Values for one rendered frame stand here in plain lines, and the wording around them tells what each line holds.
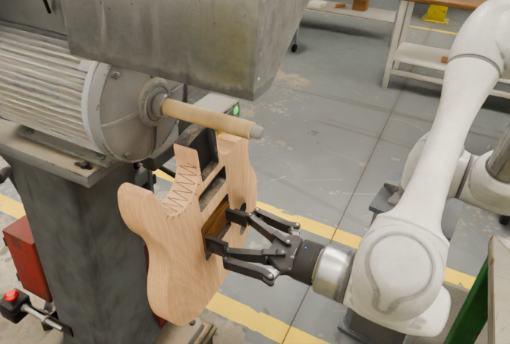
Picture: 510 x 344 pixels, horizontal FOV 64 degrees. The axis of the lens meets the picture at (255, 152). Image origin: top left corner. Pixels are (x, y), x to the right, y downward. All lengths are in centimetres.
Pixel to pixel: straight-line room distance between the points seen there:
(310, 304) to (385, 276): 155
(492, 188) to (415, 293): 89
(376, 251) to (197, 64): 31
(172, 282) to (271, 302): 133
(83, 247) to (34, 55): 46
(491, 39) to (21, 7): 87
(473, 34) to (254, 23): 56
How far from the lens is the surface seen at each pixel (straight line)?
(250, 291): 206
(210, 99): 113
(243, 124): 71
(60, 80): 80
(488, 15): 98
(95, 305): 124
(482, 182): 139
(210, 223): 79
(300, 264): 73
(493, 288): 103
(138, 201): 58
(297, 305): 204
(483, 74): 90
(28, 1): 85
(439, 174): 65
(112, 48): 61
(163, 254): 69
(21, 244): 129
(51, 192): 103
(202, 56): 52
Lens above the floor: 160
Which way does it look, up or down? 32 degrees down
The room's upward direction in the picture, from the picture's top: 4 degrees clockwise
